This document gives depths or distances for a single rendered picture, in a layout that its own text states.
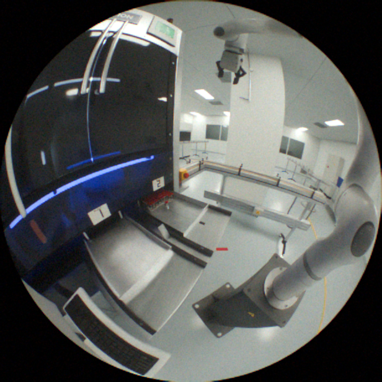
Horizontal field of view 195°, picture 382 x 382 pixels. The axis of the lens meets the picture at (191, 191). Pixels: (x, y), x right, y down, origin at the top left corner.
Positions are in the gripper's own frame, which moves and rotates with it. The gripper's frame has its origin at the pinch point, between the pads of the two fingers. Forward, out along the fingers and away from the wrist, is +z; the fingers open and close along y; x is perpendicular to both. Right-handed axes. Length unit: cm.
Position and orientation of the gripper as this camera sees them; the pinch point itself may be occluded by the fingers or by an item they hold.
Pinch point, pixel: (227, 79)
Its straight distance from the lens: 65.8
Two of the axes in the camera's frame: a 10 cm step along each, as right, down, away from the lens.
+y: -6.3, -7.5, 1.9
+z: 0.0, 2.5, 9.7
